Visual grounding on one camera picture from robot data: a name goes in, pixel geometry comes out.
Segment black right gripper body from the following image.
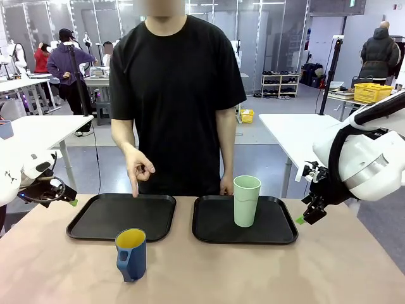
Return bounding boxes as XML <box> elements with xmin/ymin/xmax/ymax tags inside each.
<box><xmin>302</xmin><ymin>160</ymin><xmax>330</xmax><ymax>207</ymax></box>

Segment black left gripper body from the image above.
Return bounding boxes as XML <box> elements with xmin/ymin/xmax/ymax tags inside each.
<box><xmin>19</xmin><ymin>177</ymin><xmax>70</xmax><ymax>209</ymax></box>

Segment light green tumbler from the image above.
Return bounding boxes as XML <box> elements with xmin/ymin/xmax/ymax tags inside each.
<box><xmin>233</xmin><ymin>175</ymin><xmax>262</xmax><ymax>228</ymax></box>

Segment person's left forearm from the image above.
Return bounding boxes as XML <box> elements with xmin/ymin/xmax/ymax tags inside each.
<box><xmin>216</xmin><ymin>108</ymin><xmax>238</xmax><ymax>180</ymax></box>

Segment person's right forearm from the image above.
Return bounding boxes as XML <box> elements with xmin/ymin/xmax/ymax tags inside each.
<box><xmin>111</xmin><ymin>118</ymin><xmax>140</xmax><ymax>153</ymax></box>

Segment person's right hand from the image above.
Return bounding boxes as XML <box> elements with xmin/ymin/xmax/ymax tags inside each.
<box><xmin>123</xmin><ymin>146</ymin><xmax>156</xmax><ymax>199</ymax></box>

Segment person's left hand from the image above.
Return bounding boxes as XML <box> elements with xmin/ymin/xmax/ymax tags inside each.
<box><xmin>219</xmin><ymin>175</ymin><xmax>235</xmax><ymax>196</ymax></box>

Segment black braided right arm sleeve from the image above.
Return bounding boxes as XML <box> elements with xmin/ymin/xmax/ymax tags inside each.
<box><xmin>327</xmin><ymin>93</ymin><xmax>405</xmax><ymax>203</ymax></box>

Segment black plastic tray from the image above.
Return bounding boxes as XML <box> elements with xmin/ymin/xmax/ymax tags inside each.
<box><xmin>192</xmin><ymin>195</ymin><xmax>299</xmax><ymax>245</ymax></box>
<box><xmin>65</xmin><ymin>193</ymin><xmax>177</xmax><ymax>243</ymax></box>

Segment white side table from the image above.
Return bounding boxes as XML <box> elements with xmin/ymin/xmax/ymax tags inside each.
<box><xmin>258</xmin><ymin>113</ymin><xmax>349</xmax><ymax>199</ymax></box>
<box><xmin>0</xmin><ymin>115</ymin><xmax>95</xmax><ymax>191</ymax></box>

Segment blue box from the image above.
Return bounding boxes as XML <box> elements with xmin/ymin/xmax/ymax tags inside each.
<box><xmin>0</xmin><ymin>120</ymin><xmax>14</xmax><ymax>140</ymax></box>

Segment blue mug yellow inside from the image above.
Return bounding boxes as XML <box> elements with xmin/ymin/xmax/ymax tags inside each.
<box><xmin>115</xmin><ymin>227</ymin><xmax>147</xmax><ymax>283</ymax></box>

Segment grey step stool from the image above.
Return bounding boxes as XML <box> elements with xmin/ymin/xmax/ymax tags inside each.
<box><xmin>96</xmin><ymin>101</ymin><xmax>113</xmax><ymax>126</ymax></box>

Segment background table with basket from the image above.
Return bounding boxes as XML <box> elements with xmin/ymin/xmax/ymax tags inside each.
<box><xmin>327</xmin><ymin>90</ymin><xmax>396</xmax><ymax>121</ymax></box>

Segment large yellow basket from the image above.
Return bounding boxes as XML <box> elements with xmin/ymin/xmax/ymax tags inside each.
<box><xmin>353</xmin><ymin>82</ymin><xmax>394</xmax><ymax>105</ymax></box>

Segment white shoe rack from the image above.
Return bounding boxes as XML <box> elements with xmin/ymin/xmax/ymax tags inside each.
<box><xmin>261</xmin><ymin>73</ymin><xmax>300</xmax><ymax>98</ymax></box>

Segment white background desk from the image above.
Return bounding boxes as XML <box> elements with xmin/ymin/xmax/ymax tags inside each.
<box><xmin>0</xmin><ymin>73</ymin><xmax>63</xmax><ymax>115</ymax></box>

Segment person in purple jacket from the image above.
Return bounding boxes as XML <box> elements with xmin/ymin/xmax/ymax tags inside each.
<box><xmin>46</xmin><ymin>28</ymin><xmax>98</xmax><ymax>117</ymax></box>

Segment person in red top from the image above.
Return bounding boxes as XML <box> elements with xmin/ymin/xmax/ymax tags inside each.
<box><xmin>34</xmin><ymin>43</ymin><xmax>52</xmax><ymax>74</ymax></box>

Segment person in black t-shirt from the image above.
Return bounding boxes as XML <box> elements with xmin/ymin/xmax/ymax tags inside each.
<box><xmin>109</xmin><ymin>6</ymin><xmax>247</xmax><ymax>197</ymax></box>

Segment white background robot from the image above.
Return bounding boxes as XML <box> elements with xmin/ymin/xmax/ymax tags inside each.
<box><xmin>6</xmin><ymin>39</ymin><xmax>28</xmax><ymax>79</ymax></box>

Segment person in black puffer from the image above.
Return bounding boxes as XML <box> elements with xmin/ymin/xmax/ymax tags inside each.
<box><xmin>359</xmin><ymin>21</ymin><xmax>401</xmax><ymax>87</ymax></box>

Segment person in white shirt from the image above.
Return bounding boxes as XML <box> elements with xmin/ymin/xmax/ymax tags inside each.
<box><xmin>101</xmin><ymin>41</ymin><xmax>114</xmax><ymax>67</ymax></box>

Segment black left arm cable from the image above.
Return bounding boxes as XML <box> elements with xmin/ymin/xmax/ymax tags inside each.
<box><xmin>18</xmin><ymin>151</ymin><xmax>67</xmax><ymax>203</ymax></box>

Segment black camera pole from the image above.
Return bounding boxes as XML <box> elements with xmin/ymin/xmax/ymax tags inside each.
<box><xmin>63</xmin><ymin>41</ymin><xmax>91</xmax><ymax>117</ymax></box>
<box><xmin>318</xmin><ymin>35</ymin><xmax>345</xmax><ymax>115</ymax></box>

